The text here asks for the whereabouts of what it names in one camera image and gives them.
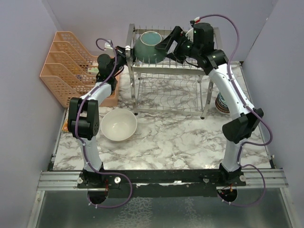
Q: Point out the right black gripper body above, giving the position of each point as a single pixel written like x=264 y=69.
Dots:
x=188 y=51

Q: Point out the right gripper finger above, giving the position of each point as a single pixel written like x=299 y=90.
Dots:
x=177 y=57
x=176 y=35

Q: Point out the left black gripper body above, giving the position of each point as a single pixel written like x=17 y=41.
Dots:
x=120 y=61

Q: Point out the large teal ceramic bowl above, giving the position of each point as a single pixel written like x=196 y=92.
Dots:
x=144 y=48

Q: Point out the steel two-tier dish rack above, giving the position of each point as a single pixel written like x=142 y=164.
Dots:
x=166 y=87

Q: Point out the large cream ceramic bowl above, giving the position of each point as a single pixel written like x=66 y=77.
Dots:
x=119 y=125

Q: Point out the green patterned small bowl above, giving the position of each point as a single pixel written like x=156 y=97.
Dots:
x=220 y=98

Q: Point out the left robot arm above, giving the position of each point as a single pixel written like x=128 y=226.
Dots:
x=83 y=116

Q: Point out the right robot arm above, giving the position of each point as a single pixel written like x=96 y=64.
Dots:
x=245 y=117

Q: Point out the green white box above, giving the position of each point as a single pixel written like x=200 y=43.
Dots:
x=92 y=70

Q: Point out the orange plastic file organizer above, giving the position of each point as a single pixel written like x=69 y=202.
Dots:
x=67 y=70

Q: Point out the orange snack packet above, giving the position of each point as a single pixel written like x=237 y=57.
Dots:
x=65 y=127

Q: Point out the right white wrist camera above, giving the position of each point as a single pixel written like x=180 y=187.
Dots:
x=190 y=33

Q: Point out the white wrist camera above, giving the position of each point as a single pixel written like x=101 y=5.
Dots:
x=190 y=33
x=108 y=45

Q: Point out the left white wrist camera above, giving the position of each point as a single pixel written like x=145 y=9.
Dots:
x=108 y=45

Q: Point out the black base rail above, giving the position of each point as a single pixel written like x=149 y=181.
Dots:
x=159 y=183

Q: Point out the aluminium frame rail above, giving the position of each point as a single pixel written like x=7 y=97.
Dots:
x=58 y=180

